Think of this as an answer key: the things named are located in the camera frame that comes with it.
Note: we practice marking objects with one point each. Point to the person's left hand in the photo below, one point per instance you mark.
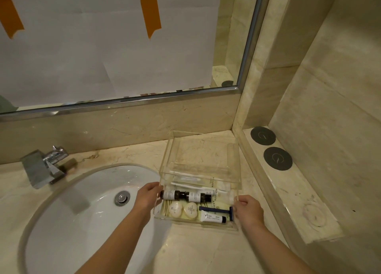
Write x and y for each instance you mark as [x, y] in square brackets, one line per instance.
[146, 197]

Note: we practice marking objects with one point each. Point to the person's right hand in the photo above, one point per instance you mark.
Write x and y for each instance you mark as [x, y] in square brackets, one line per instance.
[250, 211]

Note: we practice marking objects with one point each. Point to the person's right thumb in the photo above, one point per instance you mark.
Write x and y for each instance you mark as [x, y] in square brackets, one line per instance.
[241, 198]

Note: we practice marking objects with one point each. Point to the person's left thumb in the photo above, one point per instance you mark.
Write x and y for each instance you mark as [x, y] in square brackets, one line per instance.
[156, 186]

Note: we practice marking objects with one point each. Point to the clear acrylic drawer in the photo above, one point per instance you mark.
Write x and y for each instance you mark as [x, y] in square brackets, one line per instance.
[205, 224]

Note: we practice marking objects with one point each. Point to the person's left forearm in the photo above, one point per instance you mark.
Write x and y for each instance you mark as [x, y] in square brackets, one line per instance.
[119, 247]

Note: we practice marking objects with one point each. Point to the person's right forearm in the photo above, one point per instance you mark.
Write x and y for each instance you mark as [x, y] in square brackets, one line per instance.
[273, 253]

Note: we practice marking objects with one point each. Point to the dark bottle with white label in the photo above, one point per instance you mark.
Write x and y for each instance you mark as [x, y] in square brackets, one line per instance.
[199, 197]
[175, 195]

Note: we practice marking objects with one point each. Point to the blue razor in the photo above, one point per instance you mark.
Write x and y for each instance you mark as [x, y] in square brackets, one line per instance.
[215, 209]

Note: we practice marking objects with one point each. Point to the round white soap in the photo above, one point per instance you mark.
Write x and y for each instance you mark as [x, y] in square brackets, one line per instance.
[175, 209]
[190, 210]

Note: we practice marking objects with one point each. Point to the small white amenity packet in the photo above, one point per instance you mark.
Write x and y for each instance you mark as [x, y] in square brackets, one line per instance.
[186, 177]

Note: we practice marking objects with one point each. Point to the small white toothpaste tube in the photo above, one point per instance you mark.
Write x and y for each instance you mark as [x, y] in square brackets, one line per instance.
[211, 216]

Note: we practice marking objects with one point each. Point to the chrome sink drain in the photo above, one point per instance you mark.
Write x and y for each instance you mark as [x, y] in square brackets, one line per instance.
[122, 198]

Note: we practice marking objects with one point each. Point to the black round coaster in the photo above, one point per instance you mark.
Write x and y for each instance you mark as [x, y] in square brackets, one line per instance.
[263, 135]
[278, 158]

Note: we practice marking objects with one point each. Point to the clear acrylic box housing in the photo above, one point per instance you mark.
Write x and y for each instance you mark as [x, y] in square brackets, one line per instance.
[202, 154]

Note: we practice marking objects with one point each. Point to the white ceramic sink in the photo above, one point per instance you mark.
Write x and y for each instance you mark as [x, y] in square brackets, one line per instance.
[77, 223]

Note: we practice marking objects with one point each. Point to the chrome faucet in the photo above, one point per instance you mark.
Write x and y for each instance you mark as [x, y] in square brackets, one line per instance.
[44, 166]

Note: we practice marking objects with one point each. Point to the white paper sheets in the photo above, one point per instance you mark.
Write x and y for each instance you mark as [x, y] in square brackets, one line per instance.
[89, 44]

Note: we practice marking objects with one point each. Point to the orange tape strip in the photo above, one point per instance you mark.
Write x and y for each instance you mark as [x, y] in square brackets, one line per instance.
[9, 14]
[151, 11]

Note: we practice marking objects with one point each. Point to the wall mirror with metal frame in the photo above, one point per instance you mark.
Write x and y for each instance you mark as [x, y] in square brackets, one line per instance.
[229, 29]

